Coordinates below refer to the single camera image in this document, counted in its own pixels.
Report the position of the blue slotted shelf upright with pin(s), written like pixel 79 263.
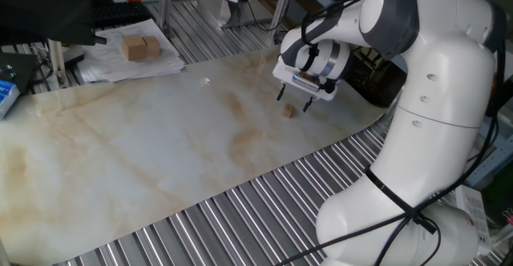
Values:
pixel 497 158

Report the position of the small wooden cube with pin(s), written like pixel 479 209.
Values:
pixel 288 111

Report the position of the grey wrist camera blue caps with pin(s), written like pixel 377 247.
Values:
pixel 306 81

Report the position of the black monitor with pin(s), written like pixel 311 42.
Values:
pixel 48 9

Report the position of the black keyboard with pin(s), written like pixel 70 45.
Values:
pixel 120 14

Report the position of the white power strip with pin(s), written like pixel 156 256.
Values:
pixel 475 214

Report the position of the marble pattern table mat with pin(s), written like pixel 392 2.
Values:
pixel 140 146

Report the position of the short aluminium profile post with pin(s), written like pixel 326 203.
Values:
pixel 56 63

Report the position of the slanted aluminium profile post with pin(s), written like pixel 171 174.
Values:
pixel 282 5

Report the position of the stack of white papers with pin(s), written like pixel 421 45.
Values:
pixel 132 69

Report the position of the large wooden block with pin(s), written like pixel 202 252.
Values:
pixel 134 49

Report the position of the brown cardboard box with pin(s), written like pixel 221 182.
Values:
pixel 294 11

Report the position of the medium wooden block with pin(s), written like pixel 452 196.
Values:
pixel 153 46

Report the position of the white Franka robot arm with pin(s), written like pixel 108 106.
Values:
pixel 433 118

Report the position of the blue white tissue pack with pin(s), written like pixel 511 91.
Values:
pixel 7 97

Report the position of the black electronics rack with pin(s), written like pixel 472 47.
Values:
pixel 372 81

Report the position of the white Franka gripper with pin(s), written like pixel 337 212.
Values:
pixel 282 71

